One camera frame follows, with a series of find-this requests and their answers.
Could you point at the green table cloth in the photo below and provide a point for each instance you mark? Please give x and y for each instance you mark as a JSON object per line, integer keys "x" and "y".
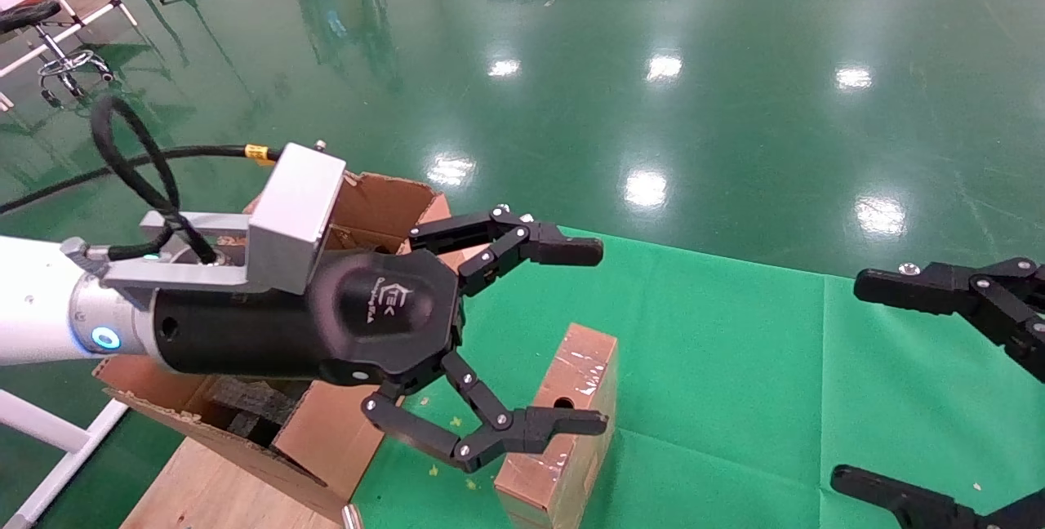
{"x": 735, "y": 366}

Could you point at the black seat chrome stool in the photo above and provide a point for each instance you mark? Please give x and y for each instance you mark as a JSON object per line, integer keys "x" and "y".
{"x": 24, "y": 15}

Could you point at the small taped cardboard box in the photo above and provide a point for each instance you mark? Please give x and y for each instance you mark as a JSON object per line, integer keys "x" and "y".
{"x": 563, "y": 480}

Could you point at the black foam block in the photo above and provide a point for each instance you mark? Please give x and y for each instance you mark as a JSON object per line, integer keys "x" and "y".
{"x": 253, "y": 402}

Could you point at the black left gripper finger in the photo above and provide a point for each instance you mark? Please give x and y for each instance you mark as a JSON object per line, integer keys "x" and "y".
{"x": 522, "y": 431}
{"x": 555, "y": 250}

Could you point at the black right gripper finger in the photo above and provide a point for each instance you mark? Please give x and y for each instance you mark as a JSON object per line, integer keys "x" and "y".
{"x": 939, "y": 286}
{"x": 906, "y": 503}

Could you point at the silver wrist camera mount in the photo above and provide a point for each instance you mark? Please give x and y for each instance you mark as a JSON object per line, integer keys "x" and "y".
{"x": 294, "y": 211}

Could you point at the white frame table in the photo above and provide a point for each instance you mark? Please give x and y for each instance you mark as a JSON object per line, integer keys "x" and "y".
{"x": 98, "y": 15}

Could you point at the large open cardboard carton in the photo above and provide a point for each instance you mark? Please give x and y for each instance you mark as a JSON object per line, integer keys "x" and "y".
{"x": 326, "y": 439}

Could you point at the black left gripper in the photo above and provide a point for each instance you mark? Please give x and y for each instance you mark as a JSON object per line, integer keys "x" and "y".
{"x": 269, "y": 333}

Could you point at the white desk frame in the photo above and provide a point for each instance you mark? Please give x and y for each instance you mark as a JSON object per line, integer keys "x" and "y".
{"x": 41, "y": 423}

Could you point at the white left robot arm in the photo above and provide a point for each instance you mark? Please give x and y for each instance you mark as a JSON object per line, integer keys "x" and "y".
{"x": 33, "y": 300}

